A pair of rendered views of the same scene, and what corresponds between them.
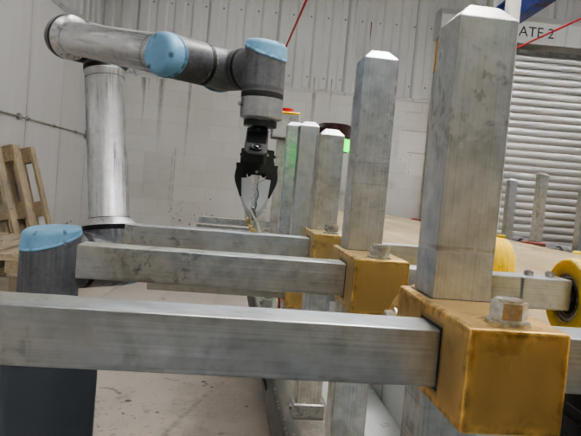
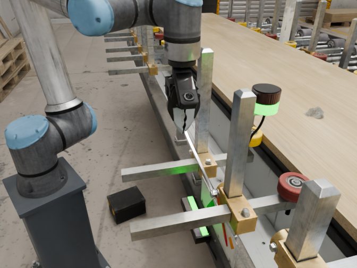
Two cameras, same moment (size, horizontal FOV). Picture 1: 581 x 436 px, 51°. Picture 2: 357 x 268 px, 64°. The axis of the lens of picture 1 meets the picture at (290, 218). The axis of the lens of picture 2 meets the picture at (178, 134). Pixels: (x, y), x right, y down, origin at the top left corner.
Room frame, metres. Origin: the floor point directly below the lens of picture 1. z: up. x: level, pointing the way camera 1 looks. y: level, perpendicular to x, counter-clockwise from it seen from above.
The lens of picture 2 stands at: (0.60, 0.19, 1.37)
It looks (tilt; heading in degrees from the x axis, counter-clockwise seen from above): 31 degrees down; 352
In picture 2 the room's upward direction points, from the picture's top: straight up
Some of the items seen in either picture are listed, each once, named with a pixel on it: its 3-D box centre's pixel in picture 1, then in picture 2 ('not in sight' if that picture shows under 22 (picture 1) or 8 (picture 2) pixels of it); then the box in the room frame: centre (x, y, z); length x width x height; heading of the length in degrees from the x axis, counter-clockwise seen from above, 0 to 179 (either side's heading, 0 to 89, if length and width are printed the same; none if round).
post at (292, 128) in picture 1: (286, 229); (202, 124); (1.36, 0.01, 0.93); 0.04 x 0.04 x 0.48; 6
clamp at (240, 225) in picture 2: (298, 287); (235, 205); (1.09, -0.02, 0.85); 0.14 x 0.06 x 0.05; 6
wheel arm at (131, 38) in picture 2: (242, 222); (130, 39); (3.05, 0.24, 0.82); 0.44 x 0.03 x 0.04; 96
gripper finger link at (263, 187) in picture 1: (260, 199); (186, 115); (1.31, 0.07, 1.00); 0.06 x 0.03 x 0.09; 6
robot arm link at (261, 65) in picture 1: (263, 69); (181, 11); (1.30, 0.08, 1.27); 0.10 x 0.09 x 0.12; 47
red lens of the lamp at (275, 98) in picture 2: (334, 131); (265, 93); (1.12, -0.07, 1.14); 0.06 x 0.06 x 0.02
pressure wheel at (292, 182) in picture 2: not in sight; (291, 197); (1.09, -0.17, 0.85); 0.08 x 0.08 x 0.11
